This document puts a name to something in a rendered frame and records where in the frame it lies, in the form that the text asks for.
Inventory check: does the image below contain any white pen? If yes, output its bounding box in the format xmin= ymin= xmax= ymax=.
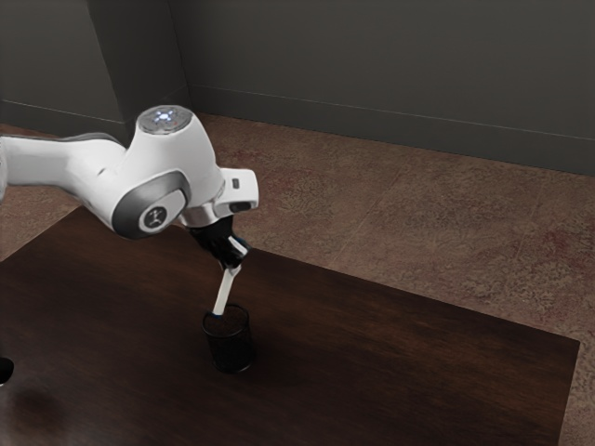
xmin=211 ymin=265 xmax=242 ymax=318

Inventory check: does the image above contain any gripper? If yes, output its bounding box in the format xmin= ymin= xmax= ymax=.
xmin=188 ymin=217 xmax=253 ymax=269

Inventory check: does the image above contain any black mesh pen holder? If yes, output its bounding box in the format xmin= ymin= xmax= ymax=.
xmin=202 ymin=304 xmax=256 ymax=374

